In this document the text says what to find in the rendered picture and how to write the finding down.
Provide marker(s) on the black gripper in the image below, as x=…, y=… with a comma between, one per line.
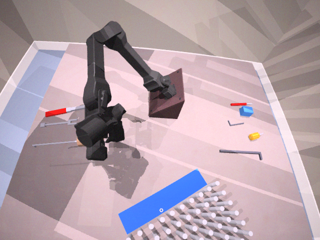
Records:
x=98, y=152

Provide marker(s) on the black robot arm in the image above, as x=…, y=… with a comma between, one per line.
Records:
x=98, y=118

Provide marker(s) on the orange ribbed screwdriver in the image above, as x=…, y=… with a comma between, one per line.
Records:
x=254, y=136

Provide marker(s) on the blue block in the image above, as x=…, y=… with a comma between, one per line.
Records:
x=246, y=111

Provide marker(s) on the blue flat strip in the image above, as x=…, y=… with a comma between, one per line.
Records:
x=149, y=208

